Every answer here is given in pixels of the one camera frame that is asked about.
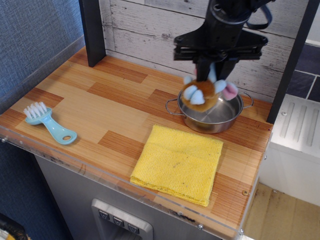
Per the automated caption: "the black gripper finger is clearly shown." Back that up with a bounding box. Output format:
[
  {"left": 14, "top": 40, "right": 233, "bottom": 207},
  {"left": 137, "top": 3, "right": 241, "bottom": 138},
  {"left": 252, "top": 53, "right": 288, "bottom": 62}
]
[
  {"left": 196, "top": 57, "right": 212, "bottom": 82},
  {"left": 215, "top": 58, "right": 239, "bottom": 80}
]

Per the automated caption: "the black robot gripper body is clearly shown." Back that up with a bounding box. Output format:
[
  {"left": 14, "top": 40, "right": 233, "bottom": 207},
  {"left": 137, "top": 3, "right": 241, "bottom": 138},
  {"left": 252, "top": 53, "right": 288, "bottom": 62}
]
[{"left": 173, "top": 0, "right": 269, "bottom": 62}]

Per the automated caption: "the blue and brown plush toy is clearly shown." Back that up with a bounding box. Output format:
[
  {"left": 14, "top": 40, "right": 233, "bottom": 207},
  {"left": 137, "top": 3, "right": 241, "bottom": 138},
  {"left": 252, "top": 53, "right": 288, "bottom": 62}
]
[{"left": 181, "top": 63, "right": 239, "bottom": 113}]

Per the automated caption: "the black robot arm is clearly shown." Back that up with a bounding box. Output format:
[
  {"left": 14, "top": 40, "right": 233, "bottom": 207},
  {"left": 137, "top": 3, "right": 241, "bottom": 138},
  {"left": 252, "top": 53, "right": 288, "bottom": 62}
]
[{"left": 174, "top": 0, "right": 272, "bottom": 82}]

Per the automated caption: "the yellow folded napkin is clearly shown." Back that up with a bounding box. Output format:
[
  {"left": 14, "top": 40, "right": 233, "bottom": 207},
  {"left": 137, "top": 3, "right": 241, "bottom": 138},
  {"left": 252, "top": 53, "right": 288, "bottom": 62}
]
[{"left": 130, "top": 125, "right": 224, "bottom": 207}]

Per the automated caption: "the gray toy fridge cabinet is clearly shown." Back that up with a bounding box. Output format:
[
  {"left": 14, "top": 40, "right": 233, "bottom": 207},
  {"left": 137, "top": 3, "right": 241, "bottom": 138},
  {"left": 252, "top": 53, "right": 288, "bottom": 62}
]
[{"left": 33, "top": 153, "right": 223, "bottom": 240}]

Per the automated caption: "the small steel pot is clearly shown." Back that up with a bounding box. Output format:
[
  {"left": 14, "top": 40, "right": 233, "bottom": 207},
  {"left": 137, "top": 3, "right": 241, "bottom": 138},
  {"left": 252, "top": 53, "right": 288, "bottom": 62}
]
[{"left": 165, "top": 92, "right": 254, "bottom": 134}]

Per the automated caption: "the white grooved cabinet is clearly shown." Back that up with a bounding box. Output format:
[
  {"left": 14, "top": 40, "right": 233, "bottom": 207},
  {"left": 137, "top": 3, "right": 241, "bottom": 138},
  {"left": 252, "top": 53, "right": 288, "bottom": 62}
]
[{"left": 259, "top": 94, "right": 320, "bottom": 206}]

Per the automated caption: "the light blue scrub brush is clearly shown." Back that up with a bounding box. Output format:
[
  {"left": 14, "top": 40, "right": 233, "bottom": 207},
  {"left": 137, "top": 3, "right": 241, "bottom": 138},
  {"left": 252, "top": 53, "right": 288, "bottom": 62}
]
[{"left": 23, "top": 101, "right": 77, "bottom": 145}]

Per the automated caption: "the silver dispenser button panel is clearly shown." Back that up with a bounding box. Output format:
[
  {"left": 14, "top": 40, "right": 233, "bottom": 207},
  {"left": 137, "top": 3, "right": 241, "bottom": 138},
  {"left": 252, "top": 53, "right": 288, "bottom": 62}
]
[{"left": 91, "top": 198, "right": 154, "bottom": 240}]

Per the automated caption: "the clear acrylic edge guard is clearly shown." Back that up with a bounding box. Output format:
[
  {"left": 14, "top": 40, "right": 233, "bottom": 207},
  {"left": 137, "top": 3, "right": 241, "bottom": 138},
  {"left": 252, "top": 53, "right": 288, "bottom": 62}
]
[{"left": 0, "top": 126, "right": 264, "bottom": 240}]

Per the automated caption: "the yellow and black object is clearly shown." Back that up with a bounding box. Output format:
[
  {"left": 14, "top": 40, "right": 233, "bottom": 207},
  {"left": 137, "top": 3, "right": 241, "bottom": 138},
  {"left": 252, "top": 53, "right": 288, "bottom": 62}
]
[{"left": 0, "top": 219, "right": 31, "bottom": 240}]

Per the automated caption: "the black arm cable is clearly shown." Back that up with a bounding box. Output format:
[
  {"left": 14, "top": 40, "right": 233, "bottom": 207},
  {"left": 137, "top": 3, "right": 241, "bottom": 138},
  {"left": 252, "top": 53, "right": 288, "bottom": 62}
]
[{"left": 246, "top": 4, "right": 273, "bottom": 30}]

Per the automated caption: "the right dark gray post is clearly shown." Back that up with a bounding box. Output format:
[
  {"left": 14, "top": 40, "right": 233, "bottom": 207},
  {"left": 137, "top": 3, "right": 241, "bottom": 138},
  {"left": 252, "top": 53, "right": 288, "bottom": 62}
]
[{"left": 266, "top": 0, "right": 320, "bottom": 124}]

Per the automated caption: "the dark gray post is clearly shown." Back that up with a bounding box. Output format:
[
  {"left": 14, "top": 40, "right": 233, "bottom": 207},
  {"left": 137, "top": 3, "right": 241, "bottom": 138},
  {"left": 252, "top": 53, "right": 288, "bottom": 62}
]
[
  {"left": 266, "top": 0, "right": 320, "bottom": 124},
  {"left": 78, "top": 0, "right": 106, "bottom": 67}
]

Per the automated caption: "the left dark gray post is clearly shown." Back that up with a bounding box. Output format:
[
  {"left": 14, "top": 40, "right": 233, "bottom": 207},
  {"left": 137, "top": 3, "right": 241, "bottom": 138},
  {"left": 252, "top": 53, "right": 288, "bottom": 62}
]
[{"left": 78, "top": 0, "right": 106, "bottom": 67}]

